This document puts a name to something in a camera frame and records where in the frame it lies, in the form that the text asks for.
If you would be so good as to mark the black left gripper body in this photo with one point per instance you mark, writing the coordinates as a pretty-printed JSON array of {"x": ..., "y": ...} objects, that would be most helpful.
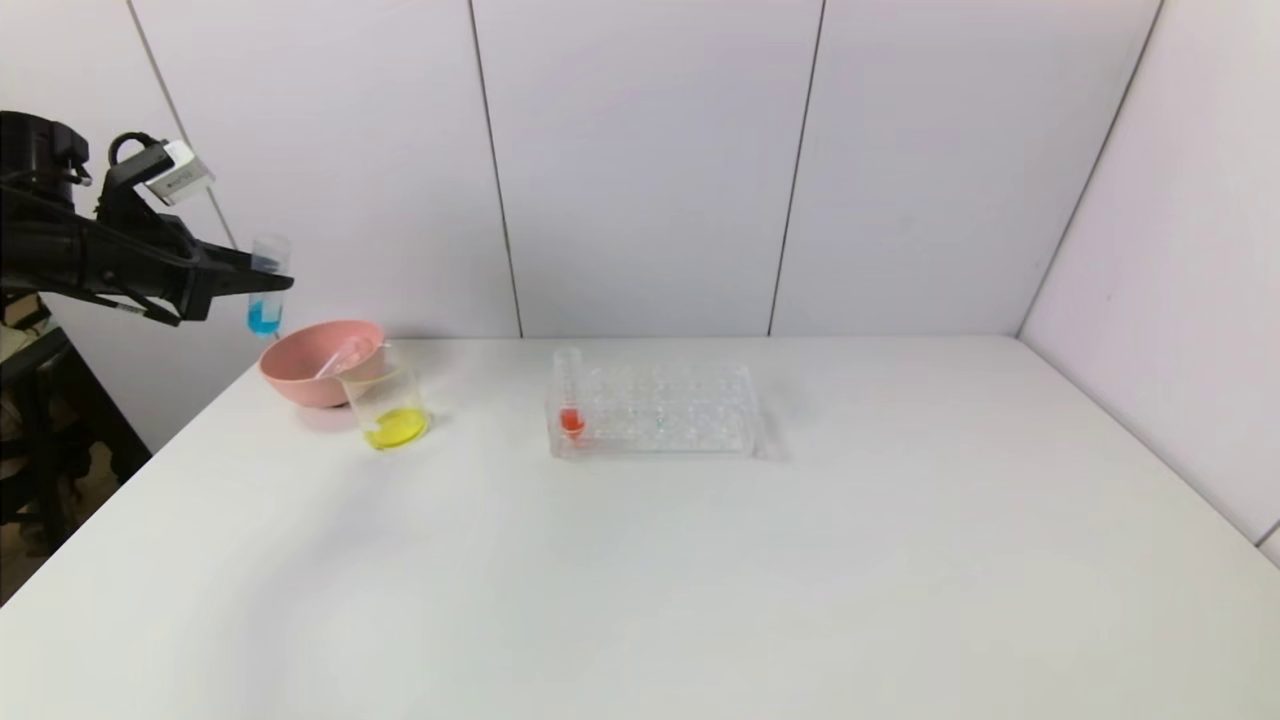
[{"x": 197, "y": 283}]

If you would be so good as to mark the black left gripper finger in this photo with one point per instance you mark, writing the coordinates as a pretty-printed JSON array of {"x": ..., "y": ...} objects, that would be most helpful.
[{"x": 235, "y": 275}]

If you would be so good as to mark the test tube with blue pigment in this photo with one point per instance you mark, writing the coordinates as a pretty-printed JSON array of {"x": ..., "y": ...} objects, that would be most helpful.
[{"x": 265, "y": 310}]

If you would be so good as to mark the test tube with yellow pigment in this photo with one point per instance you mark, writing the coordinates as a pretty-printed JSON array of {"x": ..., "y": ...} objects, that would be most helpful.
[{"x": 345, "y": 355}]

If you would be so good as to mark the clear glass beaker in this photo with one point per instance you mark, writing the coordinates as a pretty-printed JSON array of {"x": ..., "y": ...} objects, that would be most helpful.
[{"x": 395, "y": 425}]

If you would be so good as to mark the test tube with red pigment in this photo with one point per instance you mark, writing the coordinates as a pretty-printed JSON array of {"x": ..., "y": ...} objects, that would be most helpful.
[{"x": 571, "y": 420}]

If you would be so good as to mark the clear plastic test tube rack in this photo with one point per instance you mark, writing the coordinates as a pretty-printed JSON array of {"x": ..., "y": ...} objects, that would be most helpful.
[{"x": 650, "y": 430}]

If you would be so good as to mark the pink plastic bowl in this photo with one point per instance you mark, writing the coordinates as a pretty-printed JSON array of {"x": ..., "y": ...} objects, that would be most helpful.
[{"x": 300, "y": 365}]

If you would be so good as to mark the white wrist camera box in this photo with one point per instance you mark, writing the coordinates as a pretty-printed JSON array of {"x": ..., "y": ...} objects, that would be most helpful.
[{"x": 180, "y": 170}]

